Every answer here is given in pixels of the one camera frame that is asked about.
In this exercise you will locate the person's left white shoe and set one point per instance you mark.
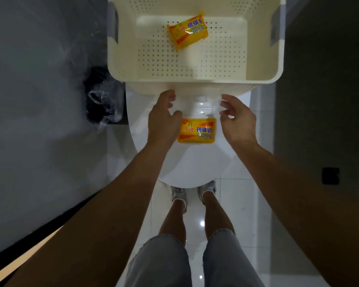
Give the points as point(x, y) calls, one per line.
point(179, 195)

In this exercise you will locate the person's right leg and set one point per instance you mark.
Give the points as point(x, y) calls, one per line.
point(217, 215)

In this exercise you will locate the person's right hand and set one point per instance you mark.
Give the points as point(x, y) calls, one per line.
point(240, 125)

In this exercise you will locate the person's right white shoe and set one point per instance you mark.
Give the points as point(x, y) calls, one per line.
point(208, 188)

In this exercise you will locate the black trim strip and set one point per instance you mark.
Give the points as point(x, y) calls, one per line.
point(33, 236)

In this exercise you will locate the person's left thumb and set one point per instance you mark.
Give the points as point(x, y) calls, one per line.
point(176, 115)

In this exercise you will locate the clear plastic bin liner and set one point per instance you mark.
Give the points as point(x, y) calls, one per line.
point(107, 98)

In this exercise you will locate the white perforated plastic basket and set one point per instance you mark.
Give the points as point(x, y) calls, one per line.
point(197, 65)

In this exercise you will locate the person's white shoe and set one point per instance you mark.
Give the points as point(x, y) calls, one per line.
point(179, 195)
point(208, 188)

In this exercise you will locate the person's left hand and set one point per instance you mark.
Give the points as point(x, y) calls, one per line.
point(161, 125)

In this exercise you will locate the yellow soap packet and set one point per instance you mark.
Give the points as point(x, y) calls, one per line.
point(188, 32)
point(196, 130)

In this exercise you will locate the light denim shorts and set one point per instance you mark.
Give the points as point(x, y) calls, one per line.
point(164, 263)

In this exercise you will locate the black trash bin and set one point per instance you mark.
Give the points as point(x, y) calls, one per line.
point(92, 110)

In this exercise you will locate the person's leg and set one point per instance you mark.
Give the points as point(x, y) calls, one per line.
point(217, 215)
point(173, 221)

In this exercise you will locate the person's right thumb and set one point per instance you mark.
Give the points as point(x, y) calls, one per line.
point(224, 115)

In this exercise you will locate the person's left leg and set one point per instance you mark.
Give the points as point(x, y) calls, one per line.
point(173, 221)

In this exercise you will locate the person's right forearm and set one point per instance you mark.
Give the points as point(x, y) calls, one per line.
point(302, 206)

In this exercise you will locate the person's left forearm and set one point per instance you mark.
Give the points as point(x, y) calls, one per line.
point(107, 224)

